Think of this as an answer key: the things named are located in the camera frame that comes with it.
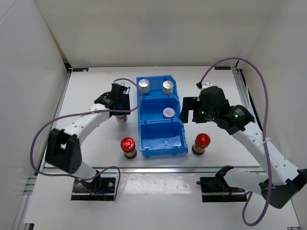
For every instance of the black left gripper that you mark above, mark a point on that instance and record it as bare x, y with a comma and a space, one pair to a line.
125, 101

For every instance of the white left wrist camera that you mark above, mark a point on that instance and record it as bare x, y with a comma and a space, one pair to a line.
121, 83

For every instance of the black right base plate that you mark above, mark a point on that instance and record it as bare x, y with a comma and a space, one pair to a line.
213, 191

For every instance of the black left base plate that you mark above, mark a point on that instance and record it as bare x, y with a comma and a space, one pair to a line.
102, 188

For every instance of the grey-lid jar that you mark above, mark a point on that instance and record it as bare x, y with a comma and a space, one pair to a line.
168, 112
121, 119

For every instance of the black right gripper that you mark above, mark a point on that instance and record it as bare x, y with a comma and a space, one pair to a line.
191, 103

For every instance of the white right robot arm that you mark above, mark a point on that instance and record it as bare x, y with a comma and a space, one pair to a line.
282, 180

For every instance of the tall silver can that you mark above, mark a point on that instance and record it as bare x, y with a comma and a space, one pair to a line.
144, 86
167, 87

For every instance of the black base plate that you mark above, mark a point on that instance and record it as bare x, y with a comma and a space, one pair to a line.
213, 191
102, 188

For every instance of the blue three-compartment plastic bin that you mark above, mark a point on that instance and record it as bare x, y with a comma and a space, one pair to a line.
159, 136

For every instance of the red-lid sauce jar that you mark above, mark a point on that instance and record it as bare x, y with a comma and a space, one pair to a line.
128, 147
202, 141

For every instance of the aluminium front rail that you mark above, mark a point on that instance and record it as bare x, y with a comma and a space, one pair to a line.
167, 170

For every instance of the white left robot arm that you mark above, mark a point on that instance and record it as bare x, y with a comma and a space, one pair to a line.
64, 145

